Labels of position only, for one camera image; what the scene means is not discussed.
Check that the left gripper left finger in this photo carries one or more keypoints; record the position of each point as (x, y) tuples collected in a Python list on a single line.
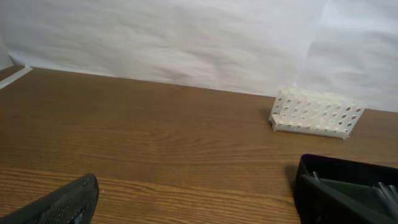
[(62, 205)]

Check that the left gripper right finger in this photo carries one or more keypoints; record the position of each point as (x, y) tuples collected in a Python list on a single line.
[(326, 208)]

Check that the black tray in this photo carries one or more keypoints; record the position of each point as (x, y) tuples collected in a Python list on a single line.
[(342, 169)]

